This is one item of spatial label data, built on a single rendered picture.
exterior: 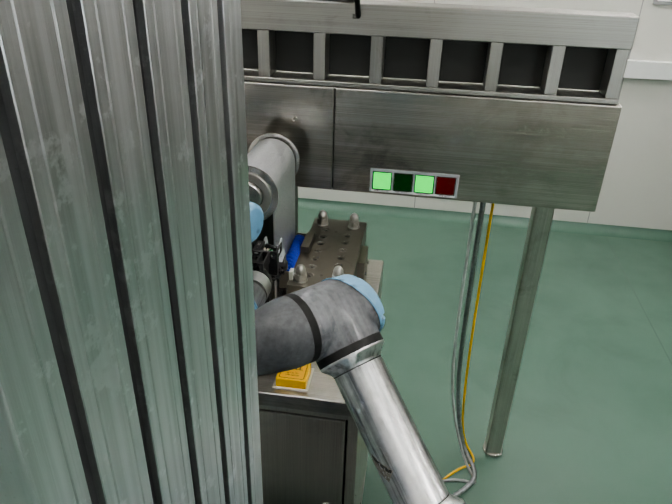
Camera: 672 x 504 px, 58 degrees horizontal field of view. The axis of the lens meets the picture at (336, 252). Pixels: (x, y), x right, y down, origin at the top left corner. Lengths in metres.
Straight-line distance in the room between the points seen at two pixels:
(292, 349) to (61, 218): 0.70
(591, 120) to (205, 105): 1.46
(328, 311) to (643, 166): 3.64
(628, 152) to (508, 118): 2.70
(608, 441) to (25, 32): 2.72
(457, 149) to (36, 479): 1.55
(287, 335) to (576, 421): 2.08
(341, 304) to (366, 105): 0.84
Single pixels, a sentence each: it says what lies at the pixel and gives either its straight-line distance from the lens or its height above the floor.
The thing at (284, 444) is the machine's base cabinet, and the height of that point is 0.72.
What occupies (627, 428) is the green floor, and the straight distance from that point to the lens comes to 2.92.
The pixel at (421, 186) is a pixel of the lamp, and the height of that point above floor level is 1.18.
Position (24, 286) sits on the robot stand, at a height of 1.73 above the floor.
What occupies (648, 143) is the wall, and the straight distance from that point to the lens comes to 4.38.
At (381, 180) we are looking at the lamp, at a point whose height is 1.19.
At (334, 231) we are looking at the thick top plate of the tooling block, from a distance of 1.79.
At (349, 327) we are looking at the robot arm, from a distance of 0.96.
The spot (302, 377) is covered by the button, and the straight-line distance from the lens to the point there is 1.41.
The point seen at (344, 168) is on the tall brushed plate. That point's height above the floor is 1.21.
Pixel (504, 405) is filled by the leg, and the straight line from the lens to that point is 2.42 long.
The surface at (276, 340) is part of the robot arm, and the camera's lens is 0.92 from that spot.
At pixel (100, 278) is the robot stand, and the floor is 1.70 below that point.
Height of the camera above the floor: 1.84
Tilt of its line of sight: 29 degrees down
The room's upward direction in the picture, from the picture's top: 2 degrees clockwise
